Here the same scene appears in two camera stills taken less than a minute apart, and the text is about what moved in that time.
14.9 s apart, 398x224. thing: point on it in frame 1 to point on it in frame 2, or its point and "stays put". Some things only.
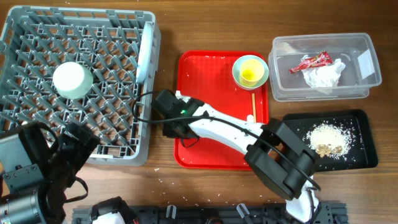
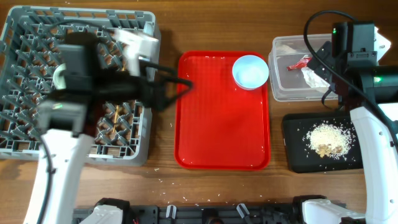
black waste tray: (340, 140) stays put
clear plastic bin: (319, 66) stays put
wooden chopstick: (254, 102) to (116, 114)
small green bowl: (250, 71) stays put
